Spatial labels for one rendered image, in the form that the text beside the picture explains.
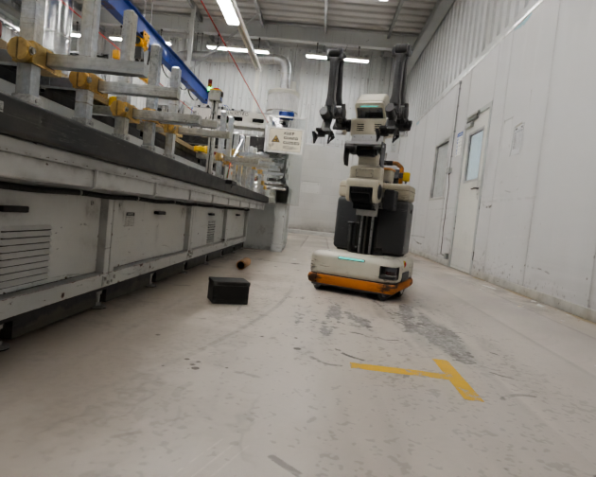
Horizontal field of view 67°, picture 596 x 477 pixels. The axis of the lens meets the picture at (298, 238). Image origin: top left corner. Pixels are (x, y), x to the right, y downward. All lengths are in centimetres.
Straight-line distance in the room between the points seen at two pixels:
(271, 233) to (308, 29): 684
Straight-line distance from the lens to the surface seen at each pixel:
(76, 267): 201
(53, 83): 158
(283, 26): 1186
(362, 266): 305
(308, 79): 1271
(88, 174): 154
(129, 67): 121
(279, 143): 590
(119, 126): 170
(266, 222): 600
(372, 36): 1180
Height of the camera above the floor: 51
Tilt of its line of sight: 3 degrees down
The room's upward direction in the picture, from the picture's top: 6 degrees clockwise
